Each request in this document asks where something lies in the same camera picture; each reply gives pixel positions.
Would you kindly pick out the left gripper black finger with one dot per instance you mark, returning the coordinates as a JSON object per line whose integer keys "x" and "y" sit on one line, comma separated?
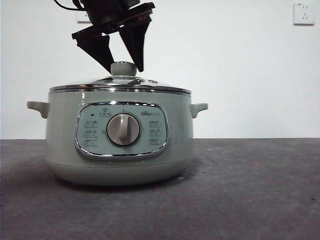
{"x": 97, "y": 47}
{"x": 136, "y": 40}

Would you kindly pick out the glass lid with green knob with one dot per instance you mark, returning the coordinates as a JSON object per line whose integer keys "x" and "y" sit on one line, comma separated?
{"x": 122, "y": 68}

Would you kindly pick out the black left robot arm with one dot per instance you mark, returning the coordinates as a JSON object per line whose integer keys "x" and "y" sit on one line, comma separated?
{"x": 107, "y": 6}

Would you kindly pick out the pale green electric cooking pot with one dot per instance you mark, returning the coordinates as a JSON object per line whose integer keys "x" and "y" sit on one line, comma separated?
{"x": 62, "y": 130}

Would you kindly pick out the white wall socket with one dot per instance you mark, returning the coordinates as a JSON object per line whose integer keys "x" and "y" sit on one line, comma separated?
{"x": 81, "y": 22}
{"x": 303, "y": 15}

